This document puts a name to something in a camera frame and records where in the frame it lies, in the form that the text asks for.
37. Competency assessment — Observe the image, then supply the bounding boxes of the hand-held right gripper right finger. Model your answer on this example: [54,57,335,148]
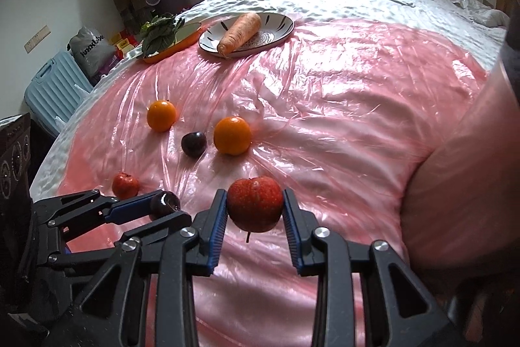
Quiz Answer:
[283,188,460,347]

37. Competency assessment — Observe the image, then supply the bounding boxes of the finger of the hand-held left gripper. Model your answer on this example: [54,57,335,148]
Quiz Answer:
[32,188,163,230]
[46,211,192,270]

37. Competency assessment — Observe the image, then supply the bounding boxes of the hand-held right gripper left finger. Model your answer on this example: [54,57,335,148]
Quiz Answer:
[45,188,228,347]

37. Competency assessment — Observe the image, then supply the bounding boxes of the dark purple plum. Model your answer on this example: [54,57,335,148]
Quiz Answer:
[181,131,207,158]
[149,191,181,221]

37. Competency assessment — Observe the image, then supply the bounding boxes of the small red apple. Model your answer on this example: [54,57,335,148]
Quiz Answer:
[112,171,140,199]
[226,177,284,244]

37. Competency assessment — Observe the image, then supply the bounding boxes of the orange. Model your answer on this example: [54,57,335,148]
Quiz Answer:
[147,100,178,133]
[214,116,252,156]

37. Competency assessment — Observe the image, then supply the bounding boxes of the dark patterned box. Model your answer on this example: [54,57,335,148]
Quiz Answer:
[0,113,33,218]

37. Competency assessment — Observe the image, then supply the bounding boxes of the pink plastic sheet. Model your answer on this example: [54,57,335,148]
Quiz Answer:
[53,20,492,347]

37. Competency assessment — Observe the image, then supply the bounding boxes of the light blue suitcase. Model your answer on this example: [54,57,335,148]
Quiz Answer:
[24,49,94,138]

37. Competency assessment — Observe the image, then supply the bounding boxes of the yellow and red packets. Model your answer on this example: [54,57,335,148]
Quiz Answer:
[108,30,137,55]

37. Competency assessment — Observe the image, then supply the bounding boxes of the grey printed bag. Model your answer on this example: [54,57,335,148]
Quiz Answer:
[68,26,118,77]

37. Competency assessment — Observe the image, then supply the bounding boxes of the green leafy vegetable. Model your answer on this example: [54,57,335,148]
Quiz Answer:
[136,14,185,58]

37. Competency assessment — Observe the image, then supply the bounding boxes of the orange oval plate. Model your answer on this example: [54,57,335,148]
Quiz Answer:
[140,21,202,64]

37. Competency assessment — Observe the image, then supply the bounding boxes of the carrot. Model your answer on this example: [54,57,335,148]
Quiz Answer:
[216,11,262,56]

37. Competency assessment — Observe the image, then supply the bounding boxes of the striped ceramic plate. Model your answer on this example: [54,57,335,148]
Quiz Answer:
[198,13,295,57]

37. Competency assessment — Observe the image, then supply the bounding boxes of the crumpled white cloth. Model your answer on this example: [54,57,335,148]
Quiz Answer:
[449,0,510,26]

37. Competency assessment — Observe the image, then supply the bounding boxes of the wall socket strip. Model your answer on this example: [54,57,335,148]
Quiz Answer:
[24,26,51,54]

